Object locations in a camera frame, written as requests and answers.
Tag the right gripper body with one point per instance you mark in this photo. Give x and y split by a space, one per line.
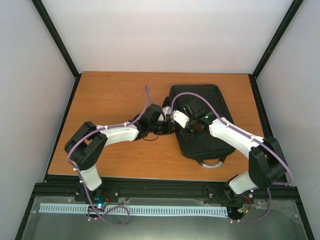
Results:
193 127

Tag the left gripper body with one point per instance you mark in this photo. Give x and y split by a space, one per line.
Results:
155 129

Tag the black student bag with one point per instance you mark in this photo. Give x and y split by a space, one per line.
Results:
195 141

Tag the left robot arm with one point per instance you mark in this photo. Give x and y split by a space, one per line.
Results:
86 145

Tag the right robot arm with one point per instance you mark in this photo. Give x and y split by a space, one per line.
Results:
266 161

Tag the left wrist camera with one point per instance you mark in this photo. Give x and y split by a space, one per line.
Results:
154 113

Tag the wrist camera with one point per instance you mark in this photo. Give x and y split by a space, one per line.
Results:
154 113
191 114

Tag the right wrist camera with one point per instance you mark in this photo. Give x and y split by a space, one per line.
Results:
191 114

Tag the black aluminium frame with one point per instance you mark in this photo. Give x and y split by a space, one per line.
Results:
54 186

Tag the light blue cable duct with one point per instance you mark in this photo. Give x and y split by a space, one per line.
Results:
136 210

